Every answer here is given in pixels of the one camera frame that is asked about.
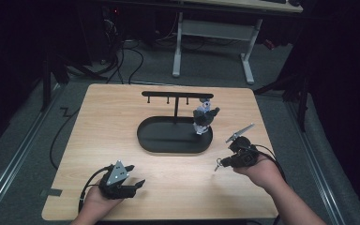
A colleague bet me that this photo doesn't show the person's left hand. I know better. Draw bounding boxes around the person's left hand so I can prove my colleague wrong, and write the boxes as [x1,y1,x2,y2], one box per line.
[80,182,129,223]

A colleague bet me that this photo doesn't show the person's right hand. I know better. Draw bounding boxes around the person's right hand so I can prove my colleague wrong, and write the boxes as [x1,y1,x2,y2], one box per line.
[232,154,283,197]

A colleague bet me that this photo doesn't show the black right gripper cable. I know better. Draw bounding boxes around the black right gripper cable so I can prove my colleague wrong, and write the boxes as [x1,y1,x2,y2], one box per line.
[248,143,289,184]

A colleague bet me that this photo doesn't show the dark floor tape patch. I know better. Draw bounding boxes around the dark floor tape patch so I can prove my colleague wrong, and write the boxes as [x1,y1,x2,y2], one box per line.
[39,187,63,199]

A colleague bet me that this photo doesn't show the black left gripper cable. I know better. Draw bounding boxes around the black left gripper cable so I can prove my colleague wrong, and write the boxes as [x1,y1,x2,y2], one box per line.
[78,165,113,214]

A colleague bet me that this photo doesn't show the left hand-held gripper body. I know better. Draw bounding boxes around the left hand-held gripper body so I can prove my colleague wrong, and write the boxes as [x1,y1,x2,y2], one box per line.
[98,159,137,201]

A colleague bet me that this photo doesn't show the white frame desk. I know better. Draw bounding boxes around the white frame desk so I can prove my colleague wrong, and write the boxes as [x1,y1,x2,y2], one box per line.
[172,0,304,85]

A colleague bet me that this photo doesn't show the black hook stand with tray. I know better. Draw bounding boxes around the black hook stand with tray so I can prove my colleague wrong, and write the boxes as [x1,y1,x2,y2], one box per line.
[136,90,215,155]

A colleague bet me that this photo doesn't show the black tripod stand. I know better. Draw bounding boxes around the black tripod stand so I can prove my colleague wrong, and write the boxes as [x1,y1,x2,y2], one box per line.
[252,73,311,133]

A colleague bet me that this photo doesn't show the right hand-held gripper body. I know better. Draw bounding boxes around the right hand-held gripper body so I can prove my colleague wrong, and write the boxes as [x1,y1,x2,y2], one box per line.
[225,123,261,168]

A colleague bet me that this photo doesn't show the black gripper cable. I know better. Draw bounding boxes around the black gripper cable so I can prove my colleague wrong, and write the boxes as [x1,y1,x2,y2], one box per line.
[248,143,289,184]
[78,165,113,214]

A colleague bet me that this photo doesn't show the thin black floor cable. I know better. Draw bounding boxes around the thin black floor cable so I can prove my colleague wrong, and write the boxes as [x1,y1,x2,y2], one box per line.
[49,107,82,172]

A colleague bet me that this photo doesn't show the black floor cables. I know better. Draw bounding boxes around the black floor cables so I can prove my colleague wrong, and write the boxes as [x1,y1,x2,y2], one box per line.
[104,37,145,85]

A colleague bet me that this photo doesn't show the black and white plush keychain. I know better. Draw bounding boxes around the black and white plush keychain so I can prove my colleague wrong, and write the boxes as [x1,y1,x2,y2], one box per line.
[192,97,221,136]

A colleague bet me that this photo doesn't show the black metal stand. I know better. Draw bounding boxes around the black metal stand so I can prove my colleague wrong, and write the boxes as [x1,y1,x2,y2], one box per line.
[39,51,71,113]

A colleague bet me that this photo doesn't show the metal floor rail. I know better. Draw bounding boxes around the metal floor rail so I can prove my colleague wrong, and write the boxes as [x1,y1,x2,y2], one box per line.
[284,101,346,225]
[0,83,64,221]

